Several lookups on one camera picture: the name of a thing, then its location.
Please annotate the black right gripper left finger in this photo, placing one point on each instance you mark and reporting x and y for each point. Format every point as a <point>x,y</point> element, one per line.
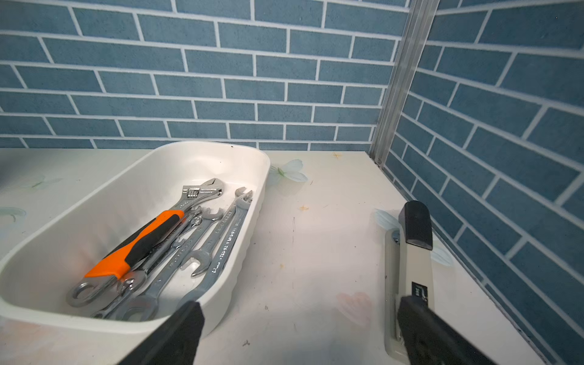
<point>174,342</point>

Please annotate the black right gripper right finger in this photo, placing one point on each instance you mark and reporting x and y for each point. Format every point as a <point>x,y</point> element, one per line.
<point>431,340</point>

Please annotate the orange black adjustable wrench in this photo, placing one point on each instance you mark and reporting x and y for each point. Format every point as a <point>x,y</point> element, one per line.
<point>120,260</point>

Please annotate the large silver combination wrench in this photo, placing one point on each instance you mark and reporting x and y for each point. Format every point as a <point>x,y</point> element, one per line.
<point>222,251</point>

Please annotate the small silver combination wrench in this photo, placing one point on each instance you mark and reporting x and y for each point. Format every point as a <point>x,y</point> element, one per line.
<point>131,282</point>

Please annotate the silver double open-end wrench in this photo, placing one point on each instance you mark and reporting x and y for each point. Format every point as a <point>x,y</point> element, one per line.
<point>145,306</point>

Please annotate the white plastic storage box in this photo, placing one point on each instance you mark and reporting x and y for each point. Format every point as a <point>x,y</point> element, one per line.
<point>37,273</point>

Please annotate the beige black stapler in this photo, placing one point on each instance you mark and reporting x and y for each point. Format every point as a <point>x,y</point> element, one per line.
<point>408,270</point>

